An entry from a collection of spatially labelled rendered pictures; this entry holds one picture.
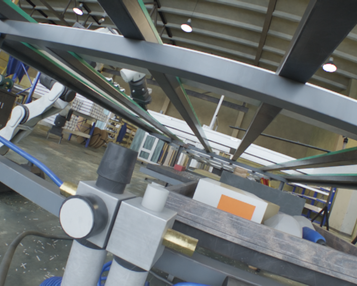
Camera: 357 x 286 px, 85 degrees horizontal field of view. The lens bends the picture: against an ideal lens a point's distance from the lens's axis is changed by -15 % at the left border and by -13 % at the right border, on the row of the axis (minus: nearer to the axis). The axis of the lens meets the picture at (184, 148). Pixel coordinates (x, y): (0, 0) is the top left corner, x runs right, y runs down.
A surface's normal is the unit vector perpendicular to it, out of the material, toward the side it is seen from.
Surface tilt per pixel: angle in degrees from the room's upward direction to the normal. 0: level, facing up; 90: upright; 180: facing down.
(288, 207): 90
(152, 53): 90
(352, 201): 90
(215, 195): 90
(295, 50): 180
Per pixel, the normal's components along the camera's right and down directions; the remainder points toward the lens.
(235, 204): -0.17, -0.11
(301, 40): -0.34, 0.94
